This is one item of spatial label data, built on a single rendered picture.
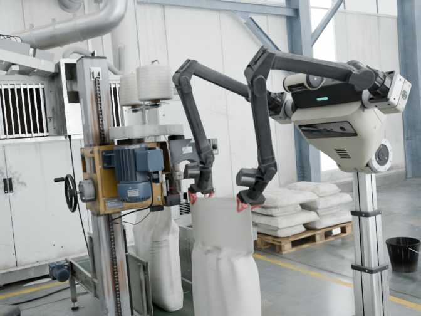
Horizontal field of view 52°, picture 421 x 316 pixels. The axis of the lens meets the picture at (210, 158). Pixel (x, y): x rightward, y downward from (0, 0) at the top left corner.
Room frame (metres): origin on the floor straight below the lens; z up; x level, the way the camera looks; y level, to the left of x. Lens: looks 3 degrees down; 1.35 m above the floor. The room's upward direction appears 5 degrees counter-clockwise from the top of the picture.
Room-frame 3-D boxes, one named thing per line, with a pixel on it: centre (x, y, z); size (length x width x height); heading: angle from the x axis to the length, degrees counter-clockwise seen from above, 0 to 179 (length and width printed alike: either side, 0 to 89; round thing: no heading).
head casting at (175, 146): (2.37, 0.18, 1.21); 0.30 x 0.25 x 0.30; 31
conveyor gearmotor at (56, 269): (3.50, 1.28, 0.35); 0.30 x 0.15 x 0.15; 31
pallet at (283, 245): (5.31, -0.96, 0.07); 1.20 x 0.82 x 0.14; 123
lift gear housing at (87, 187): (2.05, 0.60, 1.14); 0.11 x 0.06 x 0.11; 31
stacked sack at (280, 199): (4.97, -0.83, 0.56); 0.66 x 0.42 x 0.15; 121
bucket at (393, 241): (3.87, -1.66, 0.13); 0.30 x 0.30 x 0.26
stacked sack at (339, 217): (5.30, -1.34, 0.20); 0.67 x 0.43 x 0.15; 121
